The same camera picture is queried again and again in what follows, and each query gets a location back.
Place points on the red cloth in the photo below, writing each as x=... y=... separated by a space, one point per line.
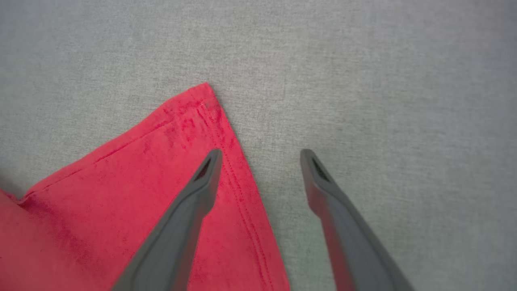
x=101 y=202

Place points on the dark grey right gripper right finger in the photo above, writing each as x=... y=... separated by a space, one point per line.
x=351 y=242

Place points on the grey fabric sofa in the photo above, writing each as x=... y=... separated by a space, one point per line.
x=363 y=81

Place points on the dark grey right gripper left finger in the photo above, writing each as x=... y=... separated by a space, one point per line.
x=177 y=238

